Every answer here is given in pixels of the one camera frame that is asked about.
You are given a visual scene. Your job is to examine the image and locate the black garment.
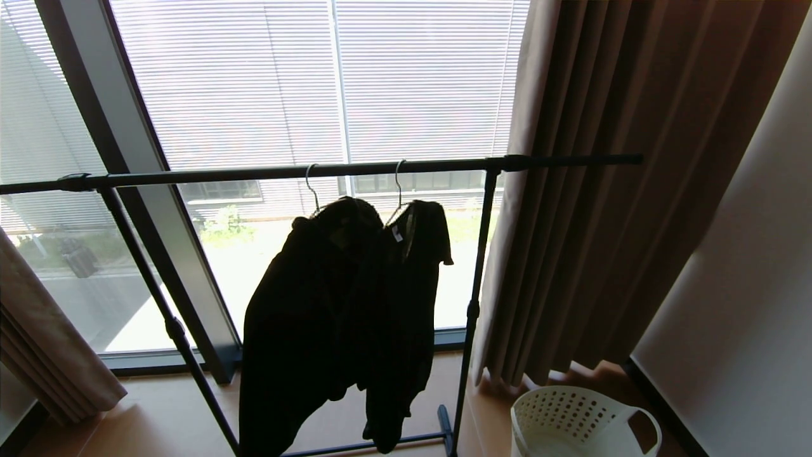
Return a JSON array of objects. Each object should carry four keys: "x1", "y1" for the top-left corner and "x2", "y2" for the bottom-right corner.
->
[{"x1": 239, "y1": 197, "x2": 385, "y2": 457}]

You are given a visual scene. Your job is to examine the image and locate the window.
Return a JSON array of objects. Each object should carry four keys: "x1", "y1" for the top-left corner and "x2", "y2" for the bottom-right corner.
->
[{"x1": 0, "y1": 0, "x2": 532, "y2": 376}]

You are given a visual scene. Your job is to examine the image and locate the white laundry basket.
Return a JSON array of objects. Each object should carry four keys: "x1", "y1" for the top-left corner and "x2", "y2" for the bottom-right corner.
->
[{"x1": 511, "y1": 385, "x2": 663, "y2": 457}]

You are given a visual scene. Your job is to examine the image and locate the heap of clothes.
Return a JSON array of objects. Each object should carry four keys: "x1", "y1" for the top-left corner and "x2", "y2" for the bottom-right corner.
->
[{"x1": 354, "y1": 200, "x2": 455, "y2": 455}]

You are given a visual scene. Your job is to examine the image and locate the brown curtain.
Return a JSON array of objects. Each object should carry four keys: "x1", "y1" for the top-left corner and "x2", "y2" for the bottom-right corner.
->
[
  {"x1": 473, "y1": 0, "x2": 812, "y2": 389},
  {"x1": 0, "y1": 228, "x2": 129, "y2": 425}
]

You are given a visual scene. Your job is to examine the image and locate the black clothes rack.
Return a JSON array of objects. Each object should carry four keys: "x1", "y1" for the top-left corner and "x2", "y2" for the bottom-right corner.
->
[{"x1": 0, "y1": 154, "x2": 643, "y2": 457}]

